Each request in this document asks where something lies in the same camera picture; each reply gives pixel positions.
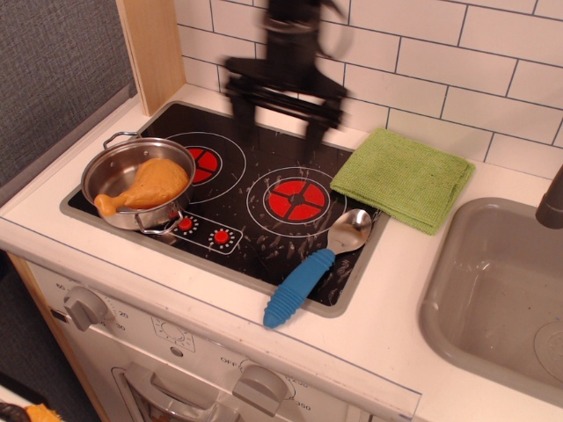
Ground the blue handled metal spoon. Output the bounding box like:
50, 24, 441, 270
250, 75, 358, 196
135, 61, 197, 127
263, 208, 372, 329

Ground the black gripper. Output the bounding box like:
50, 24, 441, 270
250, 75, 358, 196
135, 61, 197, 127
224, 25, 347, 163

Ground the orange toy chicken drumstick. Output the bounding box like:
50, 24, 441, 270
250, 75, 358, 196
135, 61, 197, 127
94, 158, 190, 217

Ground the green cloth napkin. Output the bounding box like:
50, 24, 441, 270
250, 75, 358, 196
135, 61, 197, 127
331, 128, 475, 236

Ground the grey timer knob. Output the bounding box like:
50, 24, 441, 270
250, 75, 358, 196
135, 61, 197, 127
63, 286, 108, 331

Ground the wooden side post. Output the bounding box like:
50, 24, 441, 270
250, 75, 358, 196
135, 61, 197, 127
116, 0, 186, 116

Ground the red left stove knob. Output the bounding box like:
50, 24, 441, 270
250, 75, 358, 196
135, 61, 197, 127
177, 217, 194, 231

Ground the red right stove knob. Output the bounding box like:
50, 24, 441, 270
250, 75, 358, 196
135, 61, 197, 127
212, 229, 230, 245

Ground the toy oven door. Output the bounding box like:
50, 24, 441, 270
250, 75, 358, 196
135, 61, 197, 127
112, 362, 370, 421

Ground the grey toy sink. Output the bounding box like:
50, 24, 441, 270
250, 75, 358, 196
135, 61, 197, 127
420, 198, 562, 406

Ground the grey oven knob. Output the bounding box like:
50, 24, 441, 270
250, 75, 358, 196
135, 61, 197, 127
232, 365, 289, 417

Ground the black toy stovetop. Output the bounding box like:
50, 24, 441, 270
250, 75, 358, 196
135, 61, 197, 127
59, 100, 391, 319

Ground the small steel pot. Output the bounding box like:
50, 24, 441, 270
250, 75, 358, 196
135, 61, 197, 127
81, 133, 196, 235

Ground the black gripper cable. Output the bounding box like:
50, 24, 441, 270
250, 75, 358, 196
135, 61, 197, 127
317, 0, 355, 59

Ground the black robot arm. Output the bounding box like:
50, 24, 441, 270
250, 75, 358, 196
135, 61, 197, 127
224, 1, 347, 162

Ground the grey faucet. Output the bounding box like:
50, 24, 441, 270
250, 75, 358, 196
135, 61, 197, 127
535, 166, 563, 229

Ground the red stove knob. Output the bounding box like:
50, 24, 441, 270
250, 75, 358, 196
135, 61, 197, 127
177, 217, 194, 231
212, 229, 230, 245

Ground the orange object at corner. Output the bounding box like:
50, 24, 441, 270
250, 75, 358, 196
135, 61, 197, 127
1, 403, 62, 422

